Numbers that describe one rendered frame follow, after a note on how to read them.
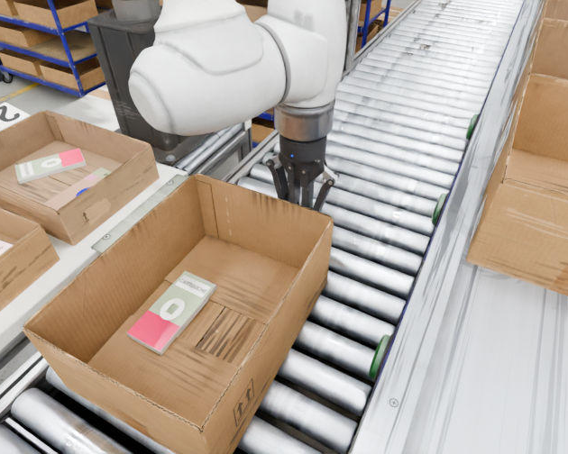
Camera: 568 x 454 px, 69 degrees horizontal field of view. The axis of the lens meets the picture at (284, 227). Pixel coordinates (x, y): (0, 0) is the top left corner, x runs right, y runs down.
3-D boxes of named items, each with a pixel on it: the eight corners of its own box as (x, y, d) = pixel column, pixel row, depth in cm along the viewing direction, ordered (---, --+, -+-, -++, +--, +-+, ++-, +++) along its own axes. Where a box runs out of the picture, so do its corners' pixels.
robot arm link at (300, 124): (291, 77, 65) (290, 112, 69) (261, 100, 59) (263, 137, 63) (345, 88, 61) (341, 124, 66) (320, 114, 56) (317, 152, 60)
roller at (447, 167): (296, 131, 133) (296, 117, 130) (462, 177, 115) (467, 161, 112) (288, 138, 130) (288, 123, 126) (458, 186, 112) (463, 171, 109)
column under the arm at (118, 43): (100, 143, 119) (57, 20, 96) (159, 105, 135) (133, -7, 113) (172, 167, 110) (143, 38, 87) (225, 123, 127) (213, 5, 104)
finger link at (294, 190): (294, 166, 67) (286, 163, 67) (291, 217, 75) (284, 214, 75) (305, 154, 69) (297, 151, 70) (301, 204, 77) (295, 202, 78)
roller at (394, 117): (321, 105, 146) (322, 92, 142) (474, 143, 128) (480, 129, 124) (315, 112, 142) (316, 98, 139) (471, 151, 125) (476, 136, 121)
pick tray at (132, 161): (58, 140, 120) (44, 108, 113) (161, 177, 107) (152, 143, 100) (-37, 195, 101) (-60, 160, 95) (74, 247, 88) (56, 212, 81)
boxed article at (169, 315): (128, 338, 72) (125, 332, 71) (186, 276, 82) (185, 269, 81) (161, 357, 69) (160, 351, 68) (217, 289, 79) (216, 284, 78)
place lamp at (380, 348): (378, 348, 68) (385, 323, 63) (385, 350, 68) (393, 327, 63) (363, 383, 64) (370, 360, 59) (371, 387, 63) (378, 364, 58)
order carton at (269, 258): (206, 233, 91) (194, 170, 80) (329, 280, 82) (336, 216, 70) (63, 387, 66) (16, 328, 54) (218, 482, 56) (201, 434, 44)
